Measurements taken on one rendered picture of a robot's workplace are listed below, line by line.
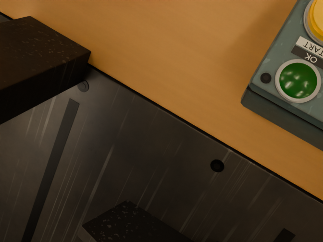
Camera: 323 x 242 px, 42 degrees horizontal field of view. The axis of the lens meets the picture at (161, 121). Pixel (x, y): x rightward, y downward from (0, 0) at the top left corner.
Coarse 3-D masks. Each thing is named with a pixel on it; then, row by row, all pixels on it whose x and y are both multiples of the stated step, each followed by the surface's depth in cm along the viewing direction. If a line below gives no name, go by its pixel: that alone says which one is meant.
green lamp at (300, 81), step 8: (296, 64) 23; (304, 64) 23; (288, 72) 23; (296, 72) 23; (304, 72) 23; (312, 72) 23; (280, 80) 23; (288, 80) 23; (296, 80) 23; (304, 80) 23; (312, 80) 23; (288, 88) 23; (296, 88) 23; (304, 88) 23; (312, 88) 23; (296, 96) 23; (304, 96) 23
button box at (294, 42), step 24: (312, 0) 23; (288, 24) 24; (288, 48) 23; (312, 48) 23; (264, 72) 23; (264, 96) 24; (288, 96) 23; (312, 96) 23; (288, 120) 26; (312, 120) 23; (312, 144) 28
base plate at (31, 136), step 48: (96, 96) 34; (144, 96) 33; (0, 144) 40; (48, 144) 38; (96, 144) 36; (144, 144) 34; (192, 144) 32; (0, 192) 43; (48, 192) 40; (96, 192) 38; (144, 192) 36; (192, 192) 34; (240, 192) 32; (288, 192) 31; (0, 240) 45; (48, 240) 43; (192, 240) 36; (240, 240) 34; (288, 240) 32
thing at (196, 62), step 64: (0, 0) 34; (64, 0) 32; (128, 0) 30; (192, 0) 29; (256, 0) 27; (128, 64) 32; (192, 64) 30; (256, 64) 29; (256, 128) 30; (320, 192) 30
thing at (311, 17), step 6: (318, 0) 23; (312, 6) 23; (318, 6) 22; (312, 12) 23; (318, 12) 22; (312, 18) 23; (318, 18) 22; (312, 24) 23; (318, 24) 22; (312, 30) 23; (318, 30) 23; (318, 36) 23
